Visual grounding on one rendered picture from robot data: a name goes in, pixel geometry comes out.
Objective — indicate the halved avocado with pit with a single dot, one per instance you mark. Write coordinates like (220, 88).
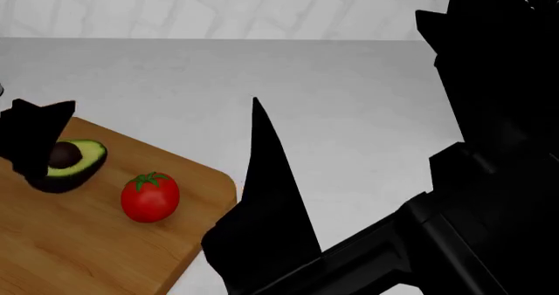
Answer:
(87, 157)

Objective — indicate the red tomato with green stem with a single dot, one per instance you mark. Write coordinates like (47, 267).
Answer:
(150, 200)

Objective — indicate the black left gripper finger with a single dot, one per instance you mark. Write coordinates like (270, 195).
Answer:
(15, 131)
(46, 134)

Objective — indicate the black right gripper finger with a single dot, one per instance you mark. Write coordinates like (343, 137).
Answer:
(502, 62)
(266, 216)

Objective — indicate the wooden cutting board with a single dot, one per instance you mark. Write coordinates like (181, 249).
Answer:
(87, 242)

